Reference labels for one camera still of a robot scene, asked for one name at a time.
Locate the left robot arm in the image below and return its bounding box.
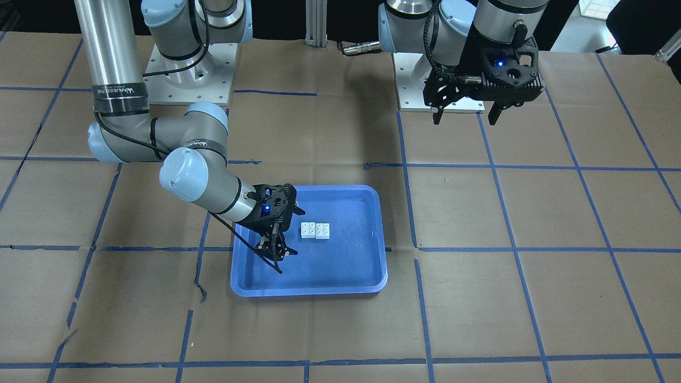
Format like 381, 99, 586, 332
378, 1, 548, 124

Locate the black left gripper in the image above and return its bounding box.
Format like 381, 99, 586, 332
423, 32, 544, 126

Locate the aluminium frame post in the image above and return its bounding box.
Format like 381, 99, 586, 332
305, 0, 328, 51

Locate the brown paper table cover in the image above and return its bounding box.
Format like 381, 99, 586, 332
2, 32, 679, 382

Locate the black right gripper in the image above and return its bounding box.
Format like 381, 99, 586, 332
246, 184, 298, 274

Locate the blue plastic tray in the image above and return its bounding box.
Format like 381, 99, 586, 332
229, 185, 388, 297

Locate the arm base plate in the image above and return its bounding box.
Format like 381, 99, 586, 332
392, 53, 485, 113
144, 43, 238, 107

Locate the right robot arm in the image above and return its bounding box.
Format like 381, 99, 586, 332
74, 1, 304, 271

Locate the white toy block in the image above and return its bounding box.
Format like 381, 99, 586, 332
300, 221, 316, 238
314, 222, 330, 240

